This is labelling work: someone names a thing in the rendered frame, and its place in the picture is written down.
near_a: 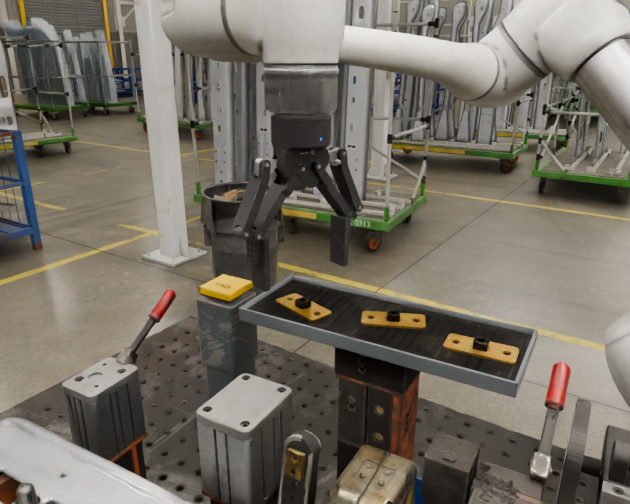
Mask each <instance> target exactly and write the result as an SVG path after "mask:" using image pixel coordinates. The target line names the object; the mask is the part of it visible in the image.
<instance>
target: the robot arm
mask: <svg viewBox="0 0 630 504"><path fill-rule="evenodd" d="M629 10H630V0H522V1H521V2H519V3H518V4H517V5H516V7H515V8H514V9H513V10H512V11H511V13H510V14H509V15H508V16H507V17H506V18H505V19H504V20H503V21H502V22H501V23H500V24H499V25H498V26H497V27H496V28H495V29H494V30H492V31H491V32H490V33H489V34H488V35H487V36H486V37H484V38H483V39H482V40H480V41H479V42H478V43H456V42H449V41H444V40H439V39H433V38H428V37H423V36H417V35H411V34H404V33H397V32H390V31H383V30H376V29H369V28H362V27H354V26H347V25H345V17H346V0H162V4H161V10H160V15H161V25H162V29H163V31H164V33H165V35H166V37H167V38H168V39H169V40H170V42H171V43H172V44H173V45H175V46H176V47H177V48H178V49H180V50H182V51H184V52H185V53H187V54H190V55H192V56H196V57H202V58H211V59H212V60H214V61H219V62H243V63H259V62H261V61H263V64H274V65H263V66H264V68H263V74H264V101H265V109H266V110H267V111H269V112H274V113H276V115H272V116H271V142H272V145H273V148H274V155H273V158H272V159H262V158H258V157H254V158H253V159H252V161H251V176H250V179H249V182H248V184H247V187H246V190H245V193H244V196H243V198H242V201H241V204H240V207H239V209H238V212H237V215H236V218H235V221H234V223H233V226H232V229H231V233H232V234H233V235H235V236H237V237H240V238H242V239H244V240H246V246H247V260H248V262H249V263H250V264H252V284H253V286H255V287H257V288H259V289H261V290H263V291H264V292H266V291H269V290H270V268H269V239H268V238H265V237H263V236H264V234H265V233H266V231H267V229H268V228H269V226H270V224H271V223H272V221H273V219H274V218H275V216H276V214H277V213H278V211H279V209H280V208H281V206H282V204H283V202H284V201H285V199H286V198H287V197H288V196H290V195H291V194H292V192H293V191H294V190H296V191H298V190H302V189H304V188H306V187H308V188H314V187H317V189H318V190H319V191H320V193H321V194H322V195H323V197H324V198H325V199H326V201H327V202H328V203H329V205H330V206H331V207H332V209H333V210H334V211H335V213H336V214H337V215H335V214H333V215H331V232H330V261H331V262H334V263H336V264H338V265H341V266H347V265H348V239H349V238H350V230H351V229H350V228H351V219H352V220H355V219H356V218H357V212H360V211H361V210H362V208H363V206H362V203H361V200H360V197H359V195H358V192H357V189H356V186H355V184H354V181H353V178H352V175H351V173H350V170H349V167H348V163H347V151H346V149H342V148H337V147H330V148H329V150H328V148H327V146H329V145H330V144H331V122H332V116H330V115H327V113H328V112H333V111H335V110H336V109H337V99H338V74H339V69H338V65H333V64H338V63H342V64H347V65H353V66H359V67H365V68H371V69H377V70H383V71H388V72H394V73H400V74H406V75H412V76H417V77H422V78H426V79H429V80H433V81H435V82H437V83H439V84H440V85H442V86H443V87H444V88H446V89H447V90H448V91H449V92H450V93H451V94H452V95H454V96H455V97H457V98H459V99H461V100H462V101H464V102H465V103H467V104H470V105H474V106H478V107H484V108H499V107H504V106H507V105H509V104H512V103H513V102H515V101H517V100H518V99H519V98H521V97H522V96H523V95H524V93H525V92H527V91H528V90H529V89H531V88H532V87H533V86H535V85H536V84H537V83H539V82H540V81H541V80H543V79H544V78H545V77H546V76H548V75H549V74H550V73H552V72H554V73H555V74H557V75H558V76H560V77H561V78H562V79H564V80H566V81H569V82H572V83H577V85H578V86H579V87H580V89H581V90H582V91H583V93H584V94H585V95H586V96H587V98H588V99H589V100H590V102H591V103H592V104H593V106H594V107H595V108H596V110H597V111H598V112H599V114H600V115H601V116H602V117H603V119H604V120H605V121H606V123H607V124H608V125H609V127H610V128H611V129H612V131H613V132H614V133H615V135H616V136H617V137H618V138H619V140H620V141H621V142H622V144H623V145H624V146H625V148H626V149H627V150H628V152H629V153H630V13H629ZM328 164H330V168H331V171H332V174H333V176H334V179H335V181H336V184H337V187H338V189H339V191H338V190H337V188H336V187H335V186H334V184H333V183H332V182H333V180H332V179H331V177H330V176H329V174H328V173H327V172H326V170H325V169H326V168H327V166H328ZM273 170H274V171H275V173H276V174H275V176H274V177H273V179H272V181H271V182H270V184H269V180H270V176H272V175H273ZM281 183H283V185H284V186H282V185H281ZM268 184H269V190H268V192H267V194H266V195H265V193H266V190H267V187H268ZM339 192H340V193H339ZM264 195H265V197H264ZM263 198H264V199H263ZM604 342H605V356H606V361H607V365H608V368H609V371H610V374H611V376H612V379H613V381H614V383H615V385H616V387H617V388H618V390H619V392H620V393H621V395H622V397H623V398H624V400H625V401H626V403H627V404H628V406H629V407H630V311H628V312H627V313H625V314H624V315H622V316H621V317H620V318H618V319H617V320H616V321H615V322H613V323H612V324H611V325H610V326H609V327H608V329H607V330H606V332H605V335H604Z"/></svg>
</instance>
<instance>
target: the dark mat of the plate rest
mask: <svg viewBox="0 0 630 504"><path fill-rule="evenodd" d="M294 293H296V294H299V295H301V296H303V297H306V298H308V299H310V300H311V301H312V302H314V303H316V304H318V305H320V306H322V307H324V308H326V309H328V310H330V311H331V315H330V316H327V317H325V318H322V319H320V320H317V321H314V322H311V321H308V320H306V319H305V318H303V317H301V316H299V315H297V314H296V313H294V312H292V311H290V310H288V309H287V308H285V307H283V306H281V305H280V304H278V303H276V299H278V298H281V297H284V296H287V295H290V294H294ZM248 309H249V310H253V311H256V312H260V313H264V314H268V315H271V316H275V317H279V318H282V319H286V320H290V321H293V322H297V323H301V324H305V325H308V326H312V327H316V328H319V329H323V330H327V331H330V332H334V333H338V334H342V335H345V336H349V337H353V338H356V339H360V340H364V341H367V342H371V343H375V344H379V345H382V346H386V347H390V348H393V349H397V350H401V351H404V352H408V353H412V354H416V355H419V356H423V357H427V358H430V359H434V360H438V361H441V362H445V363H449V364H453V365H456V366H460V367H464V368H467V369H471V370H475V371H478V372H482V373H486V374H490V375H493V376H497V377H501V378H504V379H508V380H512V381H515V379H516V377H517V374H518V371H519V369H520V366H521V364H522V361H523V359H524V356H525V353H526V351H527V348H528V346H529V343H530V341H531V338H532V334H528V333H523V332H519V331H515V330H510V329H506V328H502V327H497V326H493V325H489V324H484V323H480V322H476V321H471V320H467V319H462V318H458V317H454V316H449V315H445V314H440V313H436V312H432V311H427V310H423V309H418V308H414V307H410V306H405V305H401V304H397V303H392V302H388V301H383V300H379V299H375V298H370V297H366V296H362V295H357V294H353V293H349V292H344V291H340V290H336V289H331V288H327V287H322V286H318V285H314V284H309V283H305V282H300V281H296V280H291V281H290V282H288V283H286V284H285V285H283V286H282V287H280V288H279V289H277V290H276V291H274V292H272V293H271V294H269V295H268V296H266V297H265V298H263V299H262V300H260V301H259V302H257V303H256V304H254V305H253V306H251V307H249V308H248ZM387 310H400V313H409V314H422V315H424V316H425V322H426V328H425V329H408V328H394V327H381V326H367V325H362V324H361V318H362V312H363V311H380V312H387ZM449 334H458V335H462V336H467V337H472V338H475V337H476V336H479V337H483V338H488V339H490V342H495V343H499V344H504V345H508V346H513V347H517V348H518V349H519V353H518V357H517V360H516V363H515V364H507V363H503V362H498V361H494V360H490V359H485V358H481V357H477V356H472V355H468V354H464V353H459V352H455V351H451V350H447V349H444V348H443V344H444V342H445V340H446V339H447V337H448V335H449Z"/></svg>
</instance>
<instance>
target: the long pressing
mask: <svg viewBox="0 0 630 504"><path fill-rule="evenodd" d="M0 472H2V473H4V474H6V475H7V476H9V477H11V478H12V479H14V480H16V481H17V482H19V483H21V484H23V483H26V482H30V483H32V484H33V485H34V486H35V490H36V495H37V496H38V497H39V498H40V502H39V503H38V504H47V503H54V504H194V503H192V502H190V501H188V500H186V499H184V498H182V497H180V496H178V495H176V494H174V493H172V492H170V491H168V490H166V489H164V488H162V487H161V486H159V485H157V484H155V483H153V482H151V481H149V480H147V479H145V478H143V477H141V476H139V475H137V474H135V473H133V472H131V471H129V470H127V469H125V468H123V467H121V466H119V465H117V464H115V463H113V462H111V461H109V460H107V459H105V458H103V457H101V456H99V455H97V454H95V453H93V452H91V451H89V450H87V449H85V448H83V447H81V446H79V445H77V444H75V443H73V442H71V441H69V440H67V439H65V438H63V437H61V436H59V435H57V434H55V433H53V432H51V431H49V430H47V429H45V428H43V427H41V426H39V425H37V424H35V423H33V422H31V421H30V420H28V419H25V418H20V417H9V418H5V419H3V420H1V421H0ZM64 474H65V475H66V477H64V478H61V476H62V475H64ZM0 504H4V503H3V502H1V501H0Z"/></svg>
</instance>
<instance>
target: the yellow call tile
mask: <svg viewBox="0 0 630 504"><path fill-rule="evenodd" d="M251 288H253V284H252V281H249V280H245V279H241V278H237V277H232V276H228V275H224V274H223V275H221V276H219V277H217V278H215V279H213V280H211V281H209V282H207V283H206V284H204V285H202V286H200V287H199V293H200V294H204V295H207V296H211V297H215V298H219V299H222V300H226V301H231V300H233V299H235V298H236V297H238V296H240V295H241V294H243V293H245V292H246V291H248V290H250V289H251Z"/></svg>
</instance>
